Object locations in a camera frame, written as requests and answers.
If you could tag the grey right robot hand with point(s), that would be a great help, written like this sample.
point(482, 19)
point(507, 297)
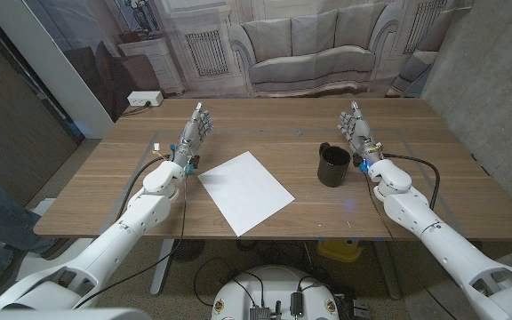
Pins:
point(360, 133)

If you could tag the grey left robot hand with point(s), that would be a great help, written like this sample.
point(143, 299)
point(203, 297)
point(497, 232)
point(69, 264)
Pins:
point(191, 138)

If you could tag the white paper sheet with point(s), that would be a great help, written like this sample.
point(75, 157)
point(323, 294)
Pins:
point(245, 193)

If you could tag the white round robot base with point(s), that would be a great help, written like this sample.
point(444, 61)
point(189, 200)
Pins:
point(274, 284)

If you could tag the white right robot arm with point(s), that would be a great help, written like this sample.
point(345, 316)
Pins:
point(442, 240)

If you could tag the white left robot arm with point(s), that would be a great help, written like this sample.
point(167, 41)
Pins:
point(118, 240)

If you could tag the black mug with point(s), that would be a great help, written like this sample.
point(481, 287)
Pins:
point(331, 171)

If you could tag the white power strip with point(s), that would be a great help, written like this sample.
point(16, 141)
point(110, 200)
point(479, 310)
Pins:
point(145, 98)

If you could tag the printed living room backdrop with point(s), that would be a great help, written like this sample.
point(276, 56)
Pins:
point(309, 49)

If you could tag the round black floor fan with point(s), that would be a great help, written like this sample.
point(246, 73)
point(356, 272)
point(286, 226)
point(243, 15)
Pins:
point(188, 250)

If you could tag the yellow object under table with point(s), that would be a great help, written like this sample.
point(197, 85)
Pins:
point(338, 250)

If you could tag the white table leg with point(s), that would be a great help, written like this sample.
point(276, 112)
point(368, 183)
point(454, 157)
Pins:
point(162, 266)

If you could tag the grey table leg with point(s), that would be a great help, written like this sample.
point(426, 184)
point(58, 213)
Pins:
point(389, 271)

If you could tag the white chair base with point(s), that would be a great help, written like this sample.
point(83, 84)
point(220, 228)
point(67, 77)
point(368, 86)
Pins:
point(42, 262)

